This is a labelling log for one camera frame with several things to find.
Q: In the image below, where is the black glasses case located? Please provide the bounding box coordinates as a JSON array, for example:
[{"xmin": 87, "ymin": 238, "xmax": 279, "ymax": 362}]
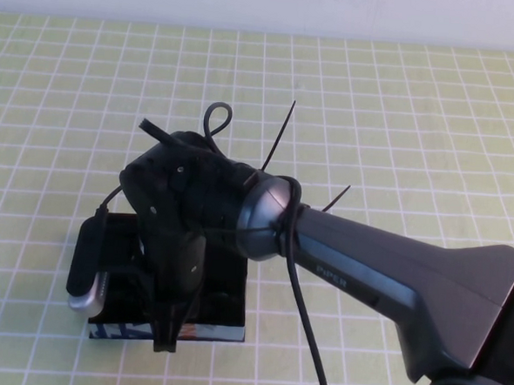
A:
[{"xmin": 85, "ymin": 211, "xmax": 253, "ymax": 348}]

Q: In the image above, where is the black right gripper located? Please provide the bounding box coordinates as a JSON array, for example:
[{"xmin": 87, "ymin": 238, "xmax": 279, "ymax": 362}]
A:
[{"xmin": 129, "ymin": 218, "xmax": 209, "ymax": 355}]

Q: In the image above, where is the right silver black wrist camera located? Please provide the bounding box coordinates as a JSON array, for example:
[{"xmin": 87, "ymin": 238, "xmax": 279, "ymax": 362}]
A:
[{"xmin": 64, "ymin": 214, "xmax": 113, "ymax": 316}]

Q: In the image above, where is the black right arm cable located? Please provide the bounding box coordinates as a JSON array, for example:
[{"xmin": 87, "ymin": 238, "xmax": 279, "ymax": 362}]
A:
[{"xmin": 83, "ymin": 94, "xmax": 355, "ymax": 385}]

